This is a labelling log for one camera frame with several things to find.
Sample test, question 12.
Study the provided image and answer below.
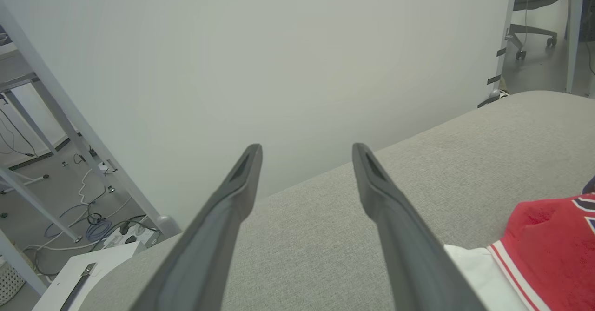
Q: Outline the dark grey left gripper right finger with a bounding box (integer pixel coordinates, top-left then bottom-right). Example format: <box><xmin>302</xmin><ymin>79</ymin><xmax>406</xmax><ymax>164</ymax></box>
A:
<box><xmin>351</xmin><ymin>142</ymin><xmax>487</xmax><ymax>311</ymax></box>

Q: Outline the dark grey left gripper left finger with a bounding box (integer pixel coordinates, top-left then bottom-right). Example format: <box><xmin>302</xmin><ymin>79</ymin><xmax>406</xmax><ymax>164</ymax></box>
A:
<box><xmin>130</xmin><ymin>143</ymin><xmax>264</xmax><ymax>311</ymax></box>

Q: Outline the red and white jersey shirt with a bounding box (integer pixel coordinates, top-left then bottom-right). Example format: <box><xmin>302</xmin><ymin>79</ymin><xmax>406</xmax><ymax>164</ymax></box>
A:
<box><xmin>444</xmin><ymin>176</ymin><xmax>595</xmax><ymax>311</ymax></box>

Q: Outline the white power strip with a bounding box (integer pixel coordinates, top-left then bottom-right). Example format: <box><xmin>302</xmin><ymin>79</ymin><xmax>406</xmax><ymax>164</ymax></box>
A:
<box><xmin>102</xmin><ymin>222</ymin><xmax>161</xmax><ymax>250</ymax></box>

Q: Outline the white appliance box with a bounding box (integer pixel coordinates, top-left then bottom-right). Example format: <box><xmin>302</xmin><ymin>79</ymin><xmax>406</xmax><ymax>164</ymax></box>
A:
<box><xmin>32</xmin><ymin>240</ymin><xmax>148</xmax><ymax>311</ymax></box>

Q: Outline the white mesh basket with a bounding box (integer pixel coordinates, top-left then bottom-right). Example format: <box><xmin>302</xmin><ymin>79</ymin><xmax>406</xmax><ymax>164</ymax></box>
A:
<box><xmin>0</xmin><ymin>258</ymin><xmax>26</xmax><ymax>306</ymax></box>

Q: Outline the white partition panel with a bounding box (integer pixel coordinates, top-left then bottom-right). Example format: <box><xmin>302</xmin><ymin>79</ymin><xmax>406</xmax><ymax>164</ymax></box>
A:
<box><xmin>0</xmin><ymin>0</ymin><xmax>516</xmax><ymax>230</ymax></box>

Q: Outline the white table leg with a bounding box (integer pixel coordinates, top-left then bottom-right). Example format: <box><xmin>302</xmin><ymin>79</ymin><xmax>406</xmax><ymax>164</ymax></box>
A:
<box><xmin>565</xmin><ymin>0</ymin><xmax>585</xmax><ymax>94</ymax></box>

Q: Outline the blue coiled cable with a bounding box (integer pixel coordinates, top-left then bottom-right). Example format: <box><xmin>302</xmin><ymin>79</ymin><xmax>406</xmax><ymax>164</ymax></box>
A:
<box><xmin>85</xmin><ymin>218</ymin><xmax>113</xmax><ymax>243</ymax></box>

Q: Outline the black carry strap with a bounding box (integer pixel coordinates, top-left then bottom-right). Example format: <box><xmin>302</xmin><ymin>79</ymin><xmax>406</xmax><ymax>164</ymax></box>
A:
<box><xmin>58</xmin><ymin>262</ymin><xmax>97</xmax><ymax>311</ymax></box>

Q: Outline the grey metal table frame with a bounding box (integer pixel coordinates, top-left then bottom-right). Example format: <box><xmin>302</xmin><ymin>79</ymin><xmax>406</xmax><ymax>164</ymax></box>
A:
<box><xmin>0</xmin><ymin>32</ymin><xmax>84</xmax><ymax>298</ymax></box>

